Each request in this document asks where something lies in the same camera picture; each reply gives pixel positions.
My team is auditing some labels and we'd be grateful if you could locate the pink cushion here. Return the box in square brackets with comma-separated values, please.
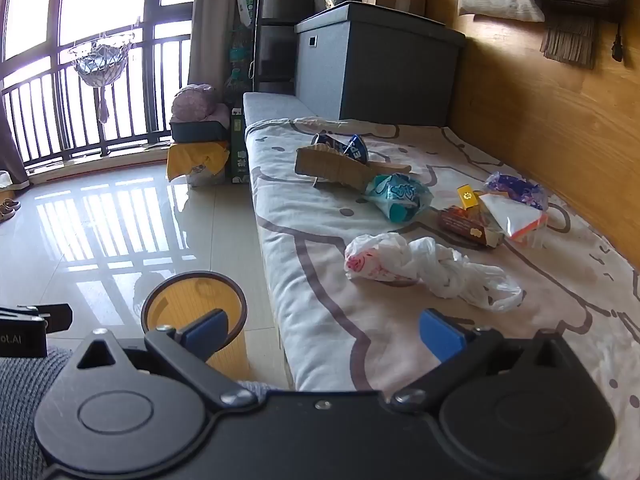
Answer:
[171, 84, 229, 123]

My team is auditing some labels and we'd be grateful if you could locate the printed bed sheet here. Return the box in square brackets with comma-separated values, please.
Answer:
[244, 116, 640, 480]

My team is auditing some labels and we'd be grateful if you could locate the hanging net basket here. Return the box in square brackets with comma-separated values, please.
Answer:
[67, 30, 137, 124]

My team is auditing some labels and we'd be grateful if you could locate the flattened cardboard piece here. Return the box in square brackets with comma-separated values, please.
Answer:
[294, 143, 412, 189]

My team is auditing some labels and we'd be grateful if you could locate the white triangular packet orange edge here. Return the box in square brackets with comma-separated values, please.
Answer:
[479, 192, 549, 247]

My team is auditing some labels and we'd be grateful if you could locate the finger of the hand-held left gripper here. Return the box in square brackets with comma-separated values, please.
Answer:
[0, 302, 74, 334]

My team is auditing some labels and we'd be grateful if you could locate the yellow bin with dark rim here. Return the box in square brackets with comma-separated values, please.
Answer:
[141, 271, 250, 386]

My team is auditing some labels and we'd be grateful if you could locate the yellow cloth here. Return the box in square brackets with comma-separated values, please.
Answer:
[166, 141, 231, 182]

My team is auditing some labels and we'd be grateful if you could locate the grey mattress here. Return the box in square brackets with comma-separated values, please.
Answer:
[243, 91, 322, 132]

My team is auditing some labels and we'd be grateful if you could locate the grey storage box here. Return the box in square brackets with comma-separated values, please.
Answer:
[294, 1, 467, 127]

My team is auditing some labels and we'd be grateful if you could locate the brown snack wrapper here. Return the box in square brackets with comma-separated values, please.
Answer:
[438, 205, 505, 250]

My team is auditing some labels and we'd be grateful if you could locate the black shelf unit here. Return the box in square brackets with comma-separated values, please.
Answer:
[252, 0, 322, 95]

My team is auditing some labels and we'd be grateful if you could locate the beige curtain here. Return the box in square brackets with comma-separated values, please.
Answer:
[187, 0, 261, 95]

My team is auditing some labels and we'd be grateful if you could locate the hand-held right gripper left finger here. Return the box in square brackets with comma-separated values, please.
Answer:
[75, 309, 258, 411]

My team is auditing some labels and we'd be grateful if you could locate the large water bottle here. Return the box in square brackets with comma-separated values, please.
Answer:
[223, 25, 257, 107]

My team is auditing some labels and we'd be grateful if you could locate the white plastic bag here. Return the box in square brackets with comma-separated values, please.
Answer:
[344, 232, 524, 312]

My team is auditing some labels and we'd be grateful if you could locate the teal snack packet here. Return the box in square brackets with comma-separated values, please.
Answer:
[363, 173, 434, 225]

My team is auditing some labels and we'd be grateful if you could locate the blue drink can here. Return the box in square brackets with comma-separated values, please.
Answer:
[311, 132, 371, 166]

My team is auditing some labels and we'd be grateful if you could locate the green carton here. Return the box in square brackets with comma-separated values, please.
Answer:
[229, 105, 250, 184]

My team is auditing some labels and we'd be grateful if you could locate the dark flat box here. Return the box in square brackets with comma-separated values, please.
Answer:
[168, 114, 231, 144]

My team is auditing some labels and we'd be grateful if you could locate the purple snack packet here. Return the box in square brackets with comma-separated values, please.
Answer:
[483, 171, 549, 210]

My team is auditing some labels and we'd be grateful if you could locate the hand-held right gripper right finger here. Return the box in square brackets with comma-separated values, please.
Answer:
[390, 309, 576, 411]

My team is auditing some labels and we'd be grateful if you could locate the black balcony railing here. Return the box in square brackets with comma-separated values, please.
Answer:
[0, 4, 194, 167]

